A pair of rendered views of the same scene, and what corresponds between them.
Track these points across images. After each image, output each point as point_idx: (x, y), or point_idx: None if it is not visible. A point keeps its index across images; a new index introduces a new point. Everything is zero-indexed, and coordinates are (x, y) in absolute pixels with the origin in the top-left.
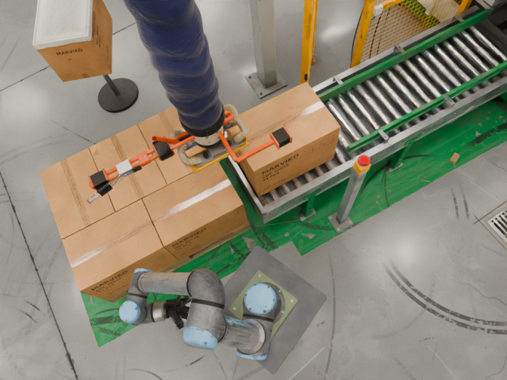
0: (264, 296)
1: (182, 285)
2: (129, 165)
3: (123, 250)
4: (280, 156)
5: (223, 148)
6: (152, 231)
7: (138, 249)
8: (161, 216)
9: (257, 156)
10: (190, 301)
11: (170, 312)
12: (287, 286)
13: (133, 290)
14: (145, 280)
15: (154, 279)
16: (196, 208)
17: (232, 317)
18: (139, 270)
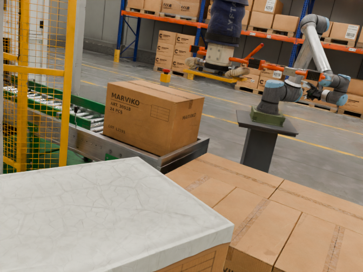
0: (273, 80)
1: (315, 29)
2: (287, 67)
3: (319, 197)
4: (183, 91)
5: None
6: (283, 186)
7: (305, 190)
8: (265, 184)
9: (192, 95)
10: (308, 82)
11: (321, 89)
12: (246, 116)
13: (335, 75)
14: (327, 61)
15: (322, 53)
16: (236, 169)
17: (301, 47)
18: (325, 73)
